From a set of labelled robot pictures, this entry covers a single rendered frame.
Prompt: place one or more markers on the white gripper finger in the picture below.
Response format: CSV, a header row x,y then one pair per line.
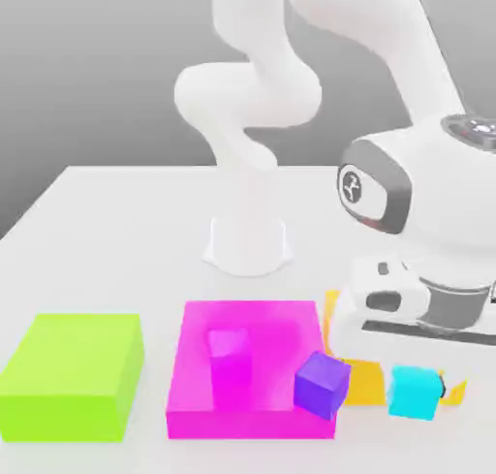
x,y
442,385

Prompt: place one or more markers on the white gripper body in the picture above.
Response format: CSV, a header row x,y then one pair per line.
x,y
348,342

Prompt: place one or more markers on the small cyan cube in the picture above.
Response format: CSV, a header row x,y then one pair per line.
x,y
414,394

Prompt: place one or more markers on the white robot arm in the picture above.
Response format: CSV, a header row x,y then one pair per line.
x,y
248,94

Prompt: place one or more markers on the small purple cube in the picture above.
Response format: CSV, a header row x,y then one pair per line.
x,y
319,385

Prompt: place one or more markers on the large magenta box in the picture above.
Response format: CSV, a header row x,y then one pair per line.
x,y
271,346

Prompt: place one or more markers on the large green box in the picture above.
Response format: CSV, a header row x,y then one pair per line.
x,y
66,365

